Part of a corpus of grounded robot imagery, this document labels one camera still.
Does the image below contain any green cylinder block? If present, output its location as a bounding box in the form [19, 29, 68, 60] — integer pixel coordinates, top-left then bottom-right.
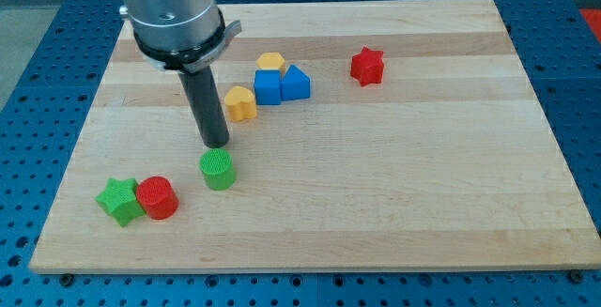
[199, 148, 237, 191]

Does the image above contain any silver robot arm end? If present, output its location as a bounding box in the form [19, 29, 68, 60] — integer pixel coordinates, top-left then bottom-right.
[119, 0, 242, 73]

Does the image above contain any blue triangle block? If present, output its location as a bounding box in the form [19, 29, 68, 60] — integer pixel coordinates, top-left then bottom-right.
[281, 65, 311, 101]

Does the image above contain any blue cube block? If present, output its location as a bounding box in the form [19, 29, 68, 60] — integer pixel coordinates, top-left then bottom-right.
[254, 69, 282, 105]

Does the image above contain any yellow heart block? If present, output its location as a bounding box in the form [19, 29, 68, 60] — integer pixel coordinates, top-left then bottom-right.
[224, 86, 257, 122]

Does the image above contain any yellow hexagon block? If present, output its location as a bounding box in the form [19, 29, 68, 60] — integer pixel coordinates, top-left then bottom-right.
[255, 52, 286, 75]

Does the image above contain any wooden board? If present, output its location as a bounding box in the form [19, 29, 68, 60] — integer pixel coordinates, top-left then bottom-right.
[30, 0, 600, 274]

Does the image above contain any red star block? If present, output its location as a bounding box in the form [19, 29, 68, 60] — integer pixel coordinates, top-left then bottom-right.
[350, 46, 385, 87]

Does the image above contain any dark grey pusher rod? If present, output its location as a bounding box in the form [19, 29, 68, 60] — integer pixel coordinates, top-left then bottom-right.
[179, 67, 229, 148]

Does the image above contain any red cylinder block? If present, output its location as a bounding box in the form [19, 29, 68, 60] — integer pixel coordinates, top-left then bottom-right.
[135, 176, 179, 220]

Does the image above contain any green star block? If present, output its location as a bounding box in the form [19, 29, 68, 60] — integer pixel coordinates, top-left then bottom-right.
[95, 178, 146, 227]

